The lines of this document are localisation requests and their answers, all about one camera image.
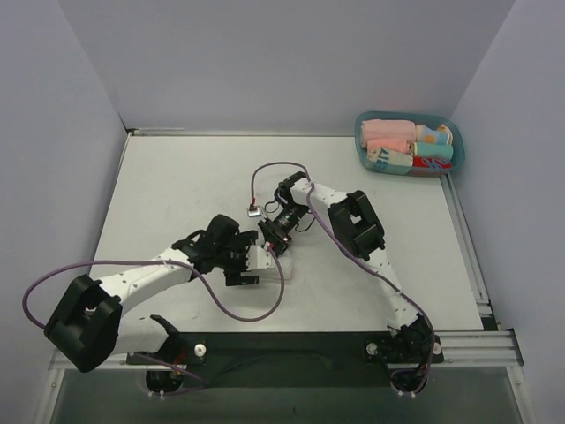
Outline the white towel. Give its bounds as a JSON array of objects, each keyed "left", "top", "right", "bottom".
[{"left": 258, "top": 249, "right": 293, "bottom": 281}]

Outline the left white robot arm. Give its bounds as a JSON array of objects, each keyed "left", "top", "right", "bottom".
[{"left": 44, "top": 215, "right": 275, "bottom": 373}]

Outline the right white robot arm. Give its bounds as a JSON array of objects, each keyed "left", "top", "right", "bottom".
[{"left": 259, "top": 171, "right": 442, "bottom": 363}]

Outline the patterned white-teal rolled towel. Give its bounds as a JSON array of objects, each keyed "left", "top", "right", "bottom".
[{"left": 365, "top": 148, "right": 413, "bottom": 175}]

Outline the pink rolled towel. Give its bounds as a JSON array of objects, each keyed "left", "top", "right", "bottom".
[{"left": 361, "top": 119, "right": 416, "bottom": 146}]

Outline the salmon rolled towel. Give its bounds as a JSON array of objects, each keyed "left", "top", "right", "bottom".
[{"left": 366, "top": 138, "right": 410, "bottom": 155}]

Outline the red patterned rolled towel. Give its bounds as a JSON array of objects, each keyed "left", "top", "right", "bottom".
[{"left": 412, "top": 156, "right": 452, "bottom": 173}]

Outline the teal rolled towel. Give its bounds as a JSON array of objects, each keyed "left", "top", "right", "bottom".
[{"left": 411, "top": 142, "right": 454, "bottom": 160}]

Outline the cartoon print rolled towel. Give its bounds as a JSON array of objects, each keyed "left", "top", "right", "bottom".
[{"left": 416, "top": 125, "right": 453, "bottom": 146}]

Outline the teal plastic basket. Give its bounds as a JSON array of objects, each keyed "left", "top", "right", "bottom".
[{"left": 355, "top": 111, "right": 465, "bottom": 177}]

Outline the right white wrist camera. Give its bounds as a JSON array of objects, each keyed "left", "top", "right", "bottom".
[{"left": 246, "top": 206, "right": 264, "bottom": 218}]

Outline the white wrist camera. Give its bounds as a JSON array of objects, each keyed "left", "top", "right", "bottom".
[
  {"left": 246, "top": 206, "right": 264, "bottom": 218},
  {"left": 246, "top": 246, "right": 275, "bottom": 272}
]

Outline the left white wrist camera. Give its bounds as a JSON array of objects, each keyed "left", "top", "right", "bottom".
[{"left": 246, "top": 246, "right": 275, "bottom": 272}]

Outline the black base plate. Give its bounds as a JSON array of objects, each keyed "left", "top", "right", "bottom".
[{"left": 126, "top": 330, "right": 444, "bottom": 393}]

